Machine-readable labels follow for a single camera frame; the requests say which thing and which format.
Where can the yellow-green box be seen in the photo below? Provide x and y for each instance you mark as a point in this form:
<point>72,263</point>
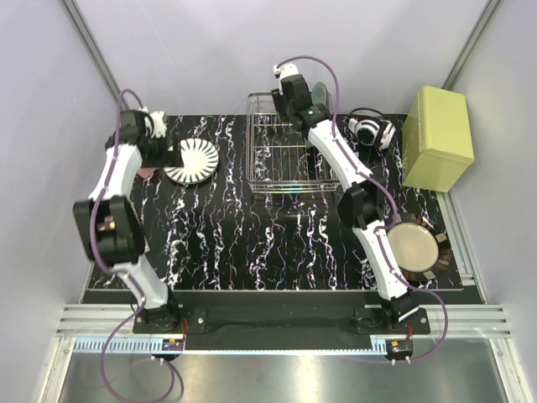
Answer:
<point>436,140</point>

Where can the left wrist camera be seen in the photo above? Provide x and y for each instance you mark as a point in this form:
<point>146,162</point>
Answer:
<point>157,122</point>

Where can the pink cube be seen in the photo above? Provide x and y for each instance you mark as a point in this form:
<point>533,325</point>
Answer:
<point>145,173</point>

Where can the beige brown rimmed plate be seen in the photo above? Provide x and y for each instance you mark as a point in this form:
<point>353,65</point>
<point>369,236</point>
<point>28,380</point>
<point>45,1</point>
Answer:
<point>423,252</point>

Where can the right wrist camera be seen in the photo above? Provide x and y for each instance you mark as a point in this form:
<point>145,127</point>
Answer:
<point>285,70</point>

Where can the white black headphones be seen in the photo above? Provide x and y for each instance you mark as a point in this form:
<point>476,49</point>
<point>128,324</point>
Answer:
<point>371,127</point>

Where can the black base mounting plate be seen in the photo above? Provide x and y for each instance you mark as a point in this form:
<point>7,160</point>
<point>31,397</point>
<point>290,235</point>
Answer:
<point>270,321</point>

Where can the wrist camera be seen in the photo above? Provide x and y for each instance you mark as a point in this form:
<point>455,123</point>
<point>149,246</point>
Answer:
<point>285,70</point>
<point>157,122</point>

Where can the white blue striped plate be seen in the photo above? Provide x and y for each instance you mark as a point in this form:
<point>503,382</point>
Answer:
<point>200,160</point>

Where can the light blue plate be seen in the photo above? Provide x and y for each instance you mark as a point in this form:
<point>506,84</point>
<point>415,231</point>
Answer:
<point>320,94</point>

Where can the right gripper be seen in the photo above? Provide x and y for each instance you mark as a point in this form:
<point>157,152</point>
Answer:
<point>277,100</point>

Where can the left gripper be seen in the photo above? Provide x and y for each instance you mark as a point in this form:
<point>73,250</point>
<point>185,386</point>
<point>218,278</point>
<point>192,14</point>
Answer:
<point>169,153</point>

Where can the dark book with house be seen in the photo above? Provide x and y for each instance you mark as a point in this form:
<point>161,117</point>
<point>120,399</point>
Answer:
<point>146,247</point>

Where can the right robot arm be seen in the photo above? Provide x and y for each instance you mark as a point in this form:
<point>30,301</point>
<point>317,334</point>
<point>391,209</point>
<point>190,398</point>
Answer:
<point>361,205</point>

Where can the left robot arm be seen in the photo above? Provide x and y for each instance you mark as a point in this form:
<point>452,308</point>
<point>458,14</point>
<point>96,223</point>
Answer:
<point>109,227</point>

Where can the metal wire dish rack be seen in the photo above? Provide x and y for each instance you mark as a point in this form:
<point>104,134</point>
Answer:
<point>278,159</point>

